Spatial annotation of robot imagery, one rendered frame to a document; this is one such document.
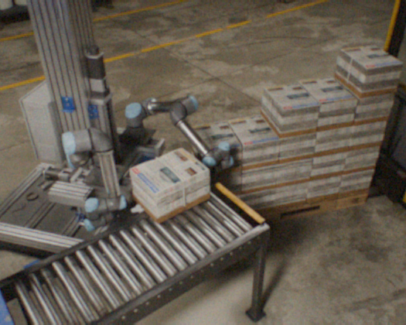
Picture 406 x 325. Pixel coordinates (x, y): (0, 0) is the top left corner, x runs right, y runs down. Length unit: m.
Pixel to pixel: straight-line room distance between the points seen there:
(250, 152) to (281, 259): 0.87
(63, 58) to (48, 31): 0.17
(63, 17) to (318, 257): 2.41
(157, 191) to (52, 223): 1.38
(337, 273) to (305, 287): 0.29
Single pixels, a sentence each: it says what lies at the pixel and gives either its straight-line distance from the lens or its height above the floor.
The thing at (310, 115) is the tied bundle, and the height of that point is 0.99.
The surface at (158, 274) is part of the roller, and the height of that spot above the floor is 0.80.
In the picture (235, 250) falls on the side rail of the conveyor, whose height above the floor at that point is 0.78.
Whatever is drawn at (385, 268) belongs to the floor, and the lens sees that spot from 3.64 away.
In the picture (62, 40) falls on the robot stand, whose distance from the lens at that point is 2.78.
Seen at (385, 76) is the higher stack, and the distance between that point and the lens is 3.45.
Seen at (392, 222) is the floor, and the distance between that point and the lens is 4.03.
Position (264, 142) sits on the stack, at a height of 0.82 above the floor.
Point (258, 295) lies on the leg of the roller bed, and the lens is 2.98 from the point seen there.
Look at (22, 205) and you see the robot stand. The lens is 3.88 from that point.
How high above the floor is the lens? 2.58
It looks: 36 degrees down
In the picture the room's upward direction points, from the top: 1 degrees counter-clockwise
